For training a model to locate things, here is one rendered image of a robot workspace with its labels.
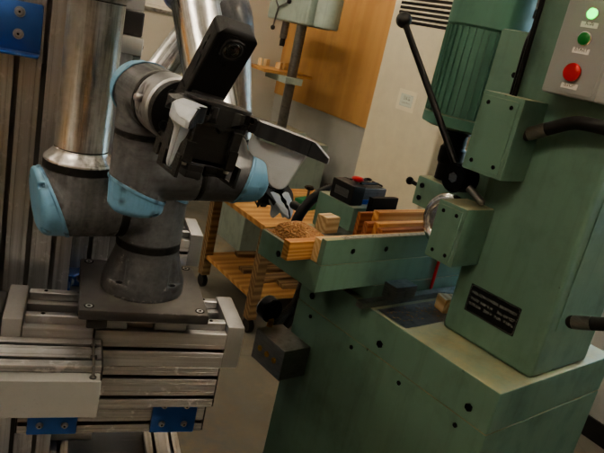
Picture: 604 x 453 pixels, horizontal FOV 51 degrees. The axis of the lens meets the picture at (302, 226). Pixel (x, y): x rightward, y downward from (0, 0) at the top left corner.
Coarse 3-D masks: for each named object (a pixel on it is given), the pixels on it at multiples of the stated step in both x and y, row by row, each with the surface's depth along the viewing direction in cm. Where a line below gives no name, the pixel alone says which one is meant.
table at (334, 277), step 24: (264, 240) 140; (288, 264) 133; (312, 264) 127; (336, 264) 128; (360, 264) 133; (384, 264) 137; (408, 264) 143; (432, 264) 149; (312, 288) 127; (336, 288) 130
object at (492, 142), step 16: (496, 96) 114; (512, 96) 112; (480, 112) 117; (496, 112) 114; (512, 112) 111; (528, 112) 112; (544, 112) 115; (480, 128) 117; (496, 128) 114; (512, 128) 112; (480, 144) 117; (496, 144) 114; (512, 144) 112; (528, 144) 116; (464, 160) 120; (480, 160) 117; (496, 160) 114; (512, 160) 114; (528, 160) 118; (496, 176) 115; (512, 176) 116
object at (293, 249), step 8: (288, 240) 123; (296, 240) 124; (304, 240) 126; (312, 240) 127; (288, 248) 123; (296, 248) 124; (304, 248) 126; (312, 248) 127; (280, 256) 125; (288, 256) 124; (296, 256) 125; (304, 256) 126
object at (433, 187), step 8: (424, 176) 148; (432, 176) 150; (424, 184) 147; (432, 184) 145; (440, 184) 144; (416, 192) 149; (424, 192) 147; (432, 192) 145; (440, 192) 144; (416, 200) 149; (424, 200) 147; (424, 208) 147
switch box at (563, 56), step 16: (576, 0) 104; (592, 0) 102; (576, 16) 104; (560, 32) 107; (576, 32) 104; (592, 32) 102; (560, 48) 107; (592, 48) 102; (560, 64) 107; (592, 64) 102; (560, 80) 107; (576, 80) 105; (592, 80) 102; (576, 96) 105; (592, 96) 103
